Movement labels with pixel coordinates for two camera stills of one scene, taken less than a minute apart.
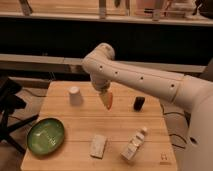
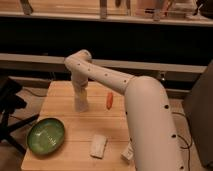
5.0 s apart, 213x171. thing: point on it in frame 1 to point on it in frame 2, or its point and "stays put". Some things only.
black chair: (8, 104) stays put
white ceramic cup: (75, 96) to (81, 104)
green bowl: (45, 136) stays put
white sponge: (97, 144) stays put
